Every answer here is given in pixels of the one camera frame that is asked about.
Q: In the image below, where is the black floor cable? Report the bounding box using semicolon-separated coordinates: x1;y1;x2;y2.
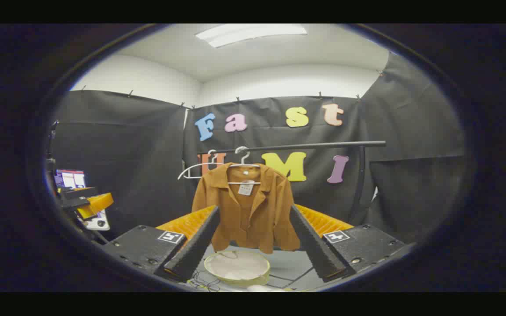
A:
189;269;224;292

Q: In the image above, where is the ceiling light panel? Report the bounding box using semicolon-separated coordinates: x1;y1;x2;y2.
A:
195;24;307;48

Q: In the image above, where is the brown collared shirt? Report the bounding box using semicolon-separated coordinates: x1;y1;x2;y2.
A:
192;162;301;254

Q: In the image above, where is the white laundry hamper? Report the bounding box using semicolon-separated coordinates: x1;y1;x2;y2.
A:
204;250;271;287

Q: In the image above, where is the computer monitor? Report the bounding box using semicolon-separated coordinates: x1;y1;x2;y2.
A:
54;169;87;190

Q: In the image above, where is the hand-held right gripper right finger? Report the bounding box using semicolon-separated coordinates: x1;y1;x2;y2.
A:
289;203;414;284

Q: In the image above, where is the black backdrop cloth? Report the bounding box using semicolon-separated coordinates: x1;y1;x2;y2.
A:
49;52;466;244

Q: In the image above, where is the black clothes rack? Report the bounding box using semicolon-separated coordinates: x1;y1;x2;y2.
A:
197;140;387;224

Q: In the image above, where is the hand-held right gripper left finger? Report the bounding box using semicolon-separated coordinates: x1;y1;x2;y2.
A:
101;205;222;284

